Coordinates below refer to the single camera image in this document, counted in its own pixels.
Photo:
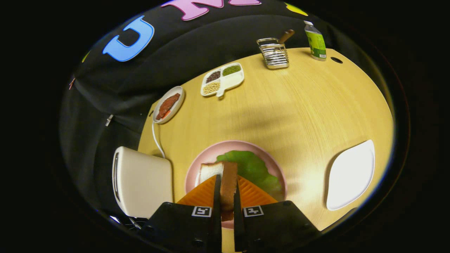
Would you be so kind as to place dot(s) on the brown steak piece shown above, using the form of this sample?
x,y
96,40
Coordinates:
x,y
168,105

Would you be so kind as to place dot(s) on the pile of black beans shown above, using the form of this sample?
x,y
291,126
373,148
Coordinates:
x,y
213,76

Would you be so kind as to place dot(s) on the pink round plate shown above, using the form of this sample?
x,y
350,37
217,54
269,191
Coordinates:
x,y
211,153

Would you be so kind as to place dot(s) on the white divided tray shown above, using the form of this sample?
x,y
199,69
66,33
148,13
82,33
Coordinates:
x,y
232,81

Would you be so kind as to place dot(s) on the white oval plate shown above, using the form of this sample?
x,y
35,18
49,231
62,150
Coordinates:
x,y
177,105

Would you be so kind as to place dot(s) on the pile of yellow soybeans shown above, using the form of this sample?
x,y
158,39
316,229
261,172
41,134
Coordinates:
x,y
211,88

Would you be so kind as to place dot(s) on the orange carrot slice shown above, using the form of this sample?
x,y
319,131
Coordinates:
x,y
165,115

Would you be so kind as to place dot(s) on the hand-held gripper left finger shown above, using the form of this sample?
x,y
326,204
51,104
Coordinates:
x,y
175,228

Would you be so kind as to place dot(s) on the green label bottle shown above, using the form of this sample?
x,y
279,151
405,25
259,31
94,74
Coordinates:
x,y
316,42

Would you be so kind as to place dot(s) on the green lettuce leaf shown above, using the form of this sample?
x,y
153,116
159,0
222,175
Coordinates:
x,y
255,168

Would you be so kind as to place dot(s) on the pile of green beans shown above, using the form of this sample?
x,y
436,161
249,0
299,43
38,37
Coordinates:
x,y
231,70

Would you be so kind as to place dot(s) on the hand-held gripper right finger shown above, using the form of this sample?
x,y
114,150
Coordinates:
x,y
277,228

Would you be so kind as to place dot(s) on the white bread slice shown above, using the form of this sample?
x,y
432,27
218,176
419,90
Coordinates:
x,y
228,186

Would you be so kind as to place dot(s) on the white toaster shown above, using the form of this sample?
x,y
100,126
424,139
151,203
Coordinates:
x,y
144,182

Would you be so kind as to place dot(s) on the white leaf-shaped plate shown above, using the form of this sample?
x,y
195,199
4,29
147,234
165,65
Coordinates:
x,y
351,175

